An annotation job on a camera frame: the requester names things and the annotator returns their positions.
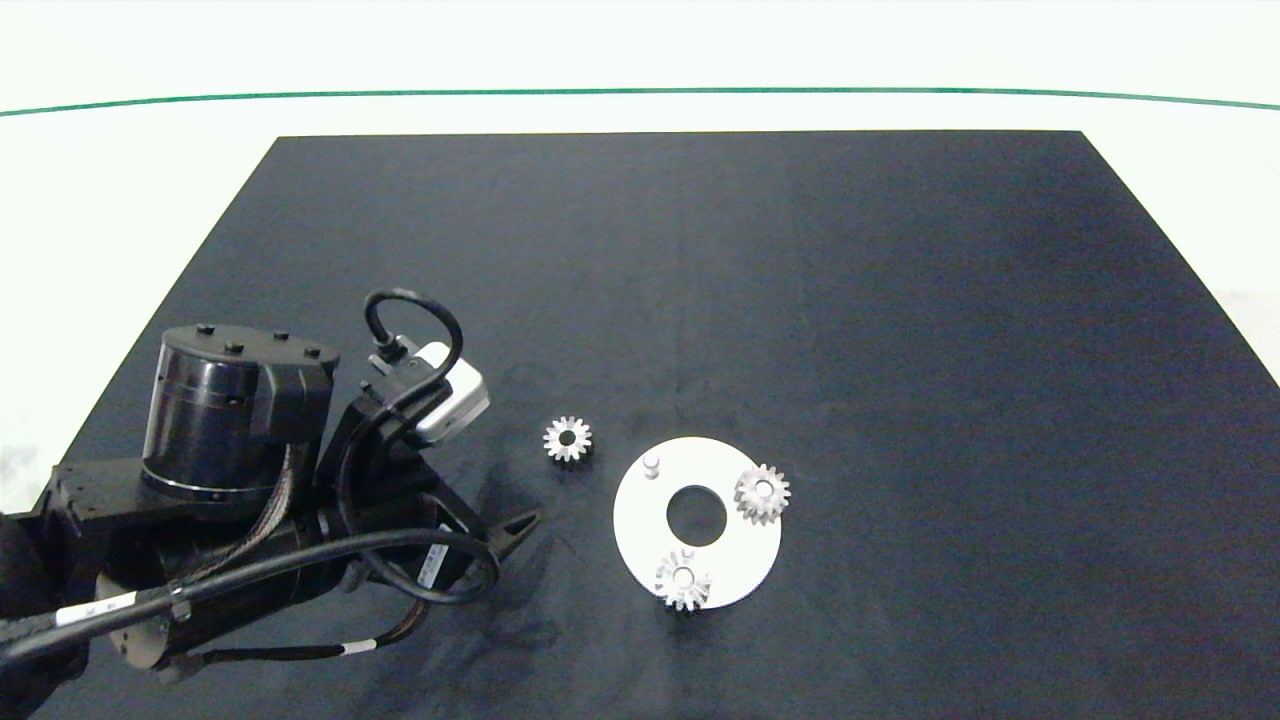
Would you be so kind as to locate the small steel spur gear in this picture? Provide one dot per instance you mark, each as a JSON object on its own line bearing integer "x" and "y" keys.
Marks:
{"x": 776, "y": 498}
{"x": 580, "y": 441}
{"x": 697, "y": 586}

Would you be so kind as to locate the round white pinned carrier plate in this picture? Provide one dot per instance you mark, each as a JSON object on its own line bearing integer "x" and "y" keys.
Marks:
{"x": 640, "y": 522}

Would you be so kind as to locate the dark rectangular work mat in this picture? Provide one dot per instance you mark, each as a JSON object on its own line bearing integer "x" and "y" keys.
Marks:
{"x": 800, "y": 300}

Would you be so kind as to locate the boxy silver wrist camera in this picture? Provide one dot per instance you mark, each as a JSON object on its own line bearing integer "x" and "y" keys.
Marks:
{"x": 455, "y": 395}

